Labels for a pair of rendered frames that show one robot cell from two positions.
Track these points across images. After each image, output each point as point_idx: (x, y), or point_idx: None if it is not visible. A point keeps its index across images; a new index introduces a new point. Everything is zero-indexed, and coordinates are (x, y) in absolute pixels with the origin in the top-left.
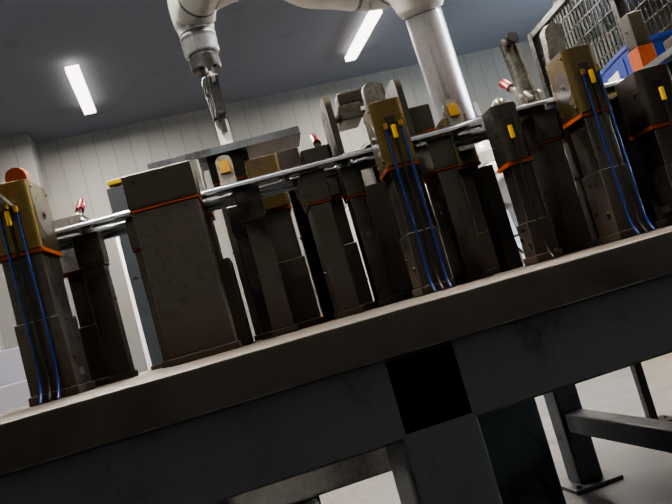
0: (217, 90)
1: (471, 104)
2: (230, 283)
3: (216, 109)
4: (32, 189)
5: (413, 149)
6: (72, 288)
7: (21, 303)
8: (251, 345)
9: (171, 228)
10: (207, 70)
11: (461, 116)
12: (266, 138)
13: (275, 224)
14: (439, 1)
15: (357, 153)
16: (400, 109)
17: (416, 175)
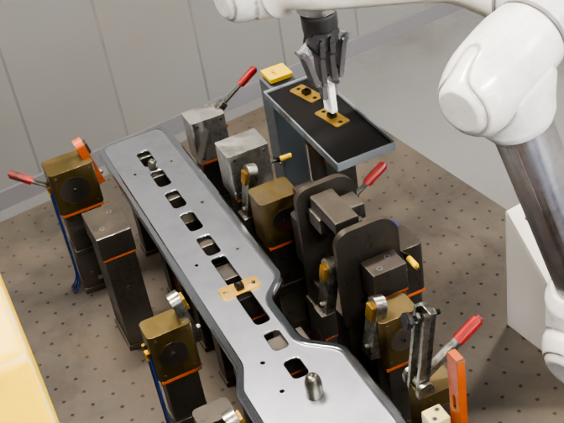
0: (305, 66)
1: None
2: (180, 289)
3: (309, 80)
4: (60, 180)
5: (159, 375)
6: (197, 164)
7: (63, 233)
8: (57, 389)
9: (101, 263)
10: (303, 39)
11: (374, 324)
12: (319, 151)
13: (266, 249)
14: (506, 143)
15: (199, 312)
16: (149, 347)
17: (159, 390)
